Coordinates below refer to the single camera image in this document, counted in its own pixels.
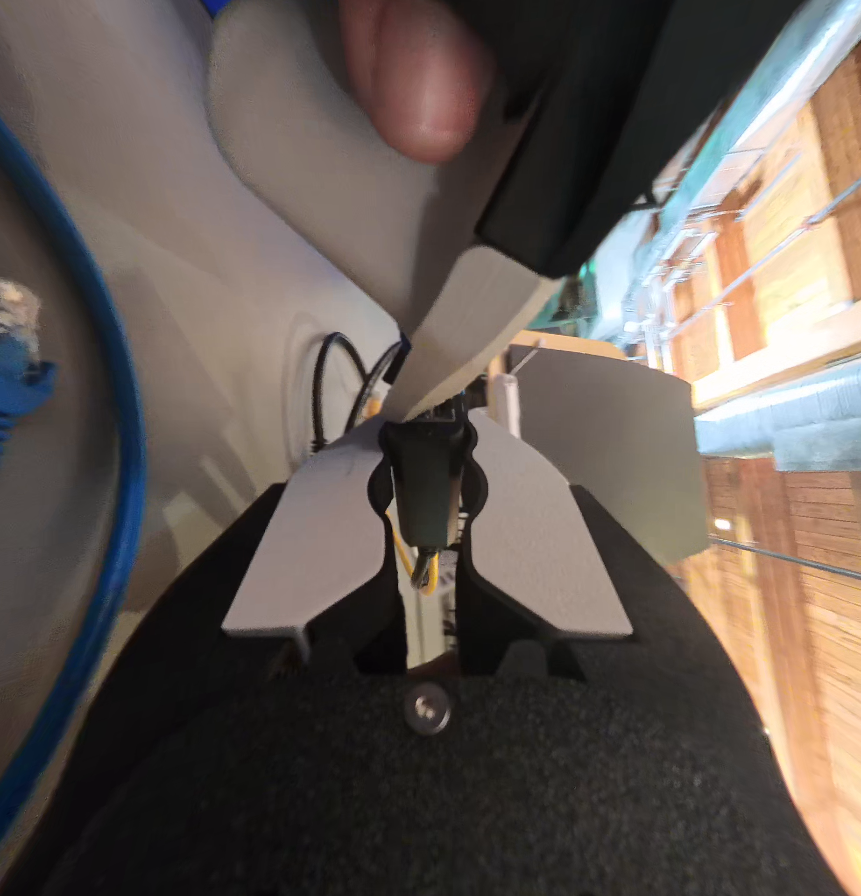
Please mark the silver ceiling duct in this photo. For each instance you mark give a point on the silver ceiling duct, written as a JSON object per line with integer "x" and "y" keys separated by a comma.
{"x": 788, "y": 413}

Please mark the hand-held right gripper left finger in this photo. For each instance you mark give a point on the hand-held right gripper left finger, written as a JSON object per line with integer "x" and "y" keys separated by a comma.
{"x": 311, "y": 546}

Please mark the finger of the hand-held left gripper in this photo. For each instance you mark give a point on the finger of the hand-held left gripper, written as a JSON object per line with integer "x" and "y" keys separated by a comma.
{"x": 297, "y": 140}
{"x": 472, "y": 315}

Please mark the black ethernet adapter box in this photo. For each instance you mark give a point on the black ethernet adapter box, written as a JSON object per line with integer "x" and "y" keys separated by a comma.
{"x": 423, "y": 490}

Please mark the person's left hand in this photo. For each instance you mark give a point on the person's left hand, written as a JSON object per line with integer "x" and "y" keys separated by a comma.
{"x": 416, "y": 84}

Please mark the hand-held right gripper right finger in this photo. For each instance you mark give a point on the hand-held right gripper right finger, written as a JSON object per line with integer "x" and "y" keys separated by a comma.
{"x": 535, "y": 546}

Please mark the white stand base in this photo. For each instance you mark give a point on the white stand base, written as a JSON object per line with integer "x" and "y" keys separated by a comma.
{"x": 506, "y": 406}

